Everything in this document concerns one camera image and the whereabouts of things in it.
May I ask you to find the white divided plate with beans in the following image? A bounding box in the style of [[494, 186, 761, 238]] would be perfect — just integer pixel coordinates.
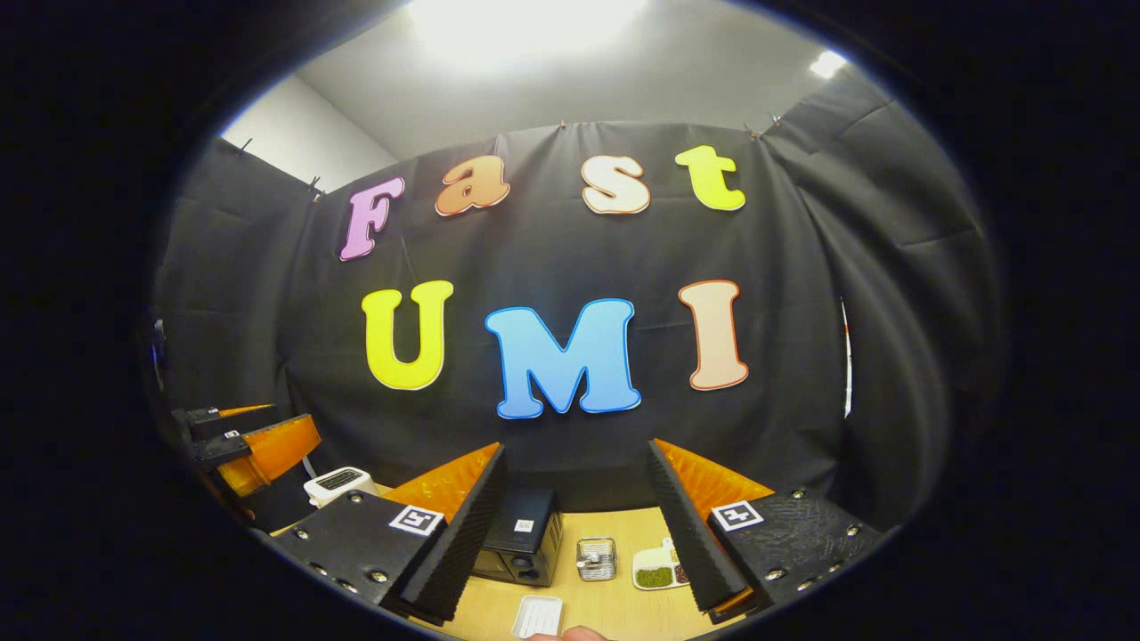
[[631, 537, 693, 592]]

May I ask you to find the clear glass jar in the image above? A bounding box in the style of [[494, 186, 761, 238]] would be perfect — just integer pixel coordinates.
[[575, 536, 619, 583]]

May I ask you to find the black backdrop cloth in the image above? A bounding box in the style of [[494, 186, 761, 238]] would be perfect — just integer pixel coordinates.
[[147, 67, 1007, 535]]

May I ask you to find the black electric oven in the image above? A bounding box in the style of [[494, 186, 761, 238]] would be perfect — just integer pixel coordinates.
[[470, 486, 566, 588]]

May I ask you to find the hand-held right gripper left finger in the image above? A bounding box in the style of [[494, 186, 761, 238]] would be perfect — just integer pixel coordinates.
[[265, 442, 509, 624]]

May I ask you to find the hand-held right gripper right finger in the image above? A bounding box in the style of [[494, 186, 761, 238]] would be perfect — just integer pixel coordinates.
[[645, 438, 884, 624]]

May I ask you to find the white food tray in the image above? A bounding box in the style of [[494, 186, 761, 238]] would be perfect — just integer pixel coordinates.
[[512, 594, 566, 640]]

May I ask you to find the large ceiling light panel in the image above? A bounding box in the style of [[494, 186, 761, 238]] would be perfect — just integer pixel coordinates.
[[408, 0, 648, 74]]

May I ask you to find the white toaster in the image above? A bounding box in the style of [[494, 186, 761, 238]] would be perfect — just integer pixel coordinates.
[[303, 466, 384, 510]]

